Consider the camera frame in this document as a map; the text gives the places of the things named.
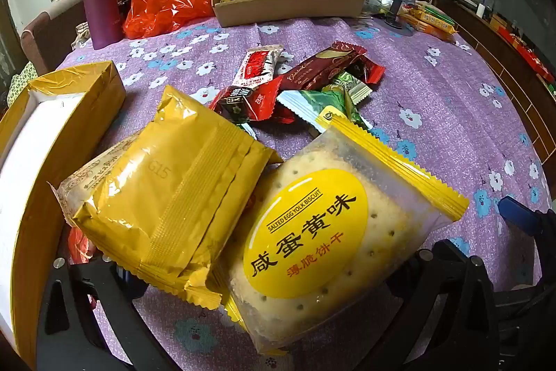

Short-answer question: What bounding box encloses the green and orange biscuit packet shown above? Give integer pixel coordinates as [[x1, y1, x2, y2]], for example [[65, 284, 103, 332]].
[[423, 3, 458, 26]]

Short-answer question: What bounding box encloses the small green striped snack packet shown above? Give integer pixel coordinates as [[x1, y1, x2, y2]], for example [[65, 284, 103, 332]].
[[332, 71, 373, 104]]

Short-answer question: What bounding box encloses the green patterned cushion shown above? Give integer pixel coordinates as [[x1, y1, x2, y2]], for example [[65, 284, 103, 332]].
[[9, 60, 40, 102]]

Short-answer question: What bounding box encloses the gold foil snack packet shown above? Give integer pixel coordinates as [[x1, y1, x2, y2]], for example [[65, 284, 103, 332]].
[[51, 84, 283, 313]]

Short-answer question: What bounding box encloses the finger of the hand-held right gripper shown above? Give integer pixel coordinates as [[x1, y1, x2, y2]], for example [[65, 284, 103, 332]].
[[498, 195, 556, 267]]

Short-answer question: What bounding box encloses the yellow cardboard box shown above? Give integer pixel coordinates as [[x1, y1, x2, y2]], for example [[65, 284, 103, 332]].
[[0, 60, 128, 371]]

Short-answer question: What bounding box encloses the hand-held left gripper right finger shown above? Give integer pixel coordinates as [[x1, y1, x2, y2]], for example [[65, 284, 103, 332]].
[[343, 240, 505, 371]]

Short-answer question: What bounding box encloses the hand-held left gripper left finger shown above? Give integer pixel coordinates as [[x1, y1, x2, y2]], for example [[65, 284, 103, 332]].
[[37, 258, 174, 371]]

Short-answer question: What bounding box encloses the purple floral tablecloth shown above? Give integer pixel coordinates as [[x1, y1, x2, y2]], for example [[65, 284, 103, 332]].
[[54, 12, 554, 371]]

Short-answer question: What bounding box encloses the red and black candy packet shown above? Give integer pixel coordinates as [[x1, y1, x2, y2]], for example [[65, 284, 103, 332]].
[[208, 76, 296, 125]]

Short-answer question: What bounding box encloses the red and white snack packet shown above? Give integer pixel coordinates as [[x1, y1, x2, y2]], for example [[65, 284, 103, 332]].
[[230, 45, 285, 91]]

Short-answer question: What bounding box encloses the large green snack packet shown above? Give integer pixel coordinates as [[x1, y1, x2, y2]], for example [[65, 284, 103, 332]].
[[277, 88, 370, 135]]

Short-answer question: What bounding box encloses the brown armchair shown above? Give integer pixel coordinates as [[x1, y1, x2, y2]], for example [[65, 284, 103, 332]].
[[21, 0, 90, 74]]

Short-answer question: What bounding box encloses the clear biscuit packet yellow label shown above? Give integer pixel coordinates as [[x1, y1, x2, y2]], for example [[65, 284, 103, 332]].
[[213, 110, 471, 356]]

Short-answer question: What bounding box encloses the dark red snack packet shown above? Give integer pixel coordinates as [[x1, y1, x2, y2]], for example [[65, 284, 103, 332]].
[[278, 41, 386, 91]]

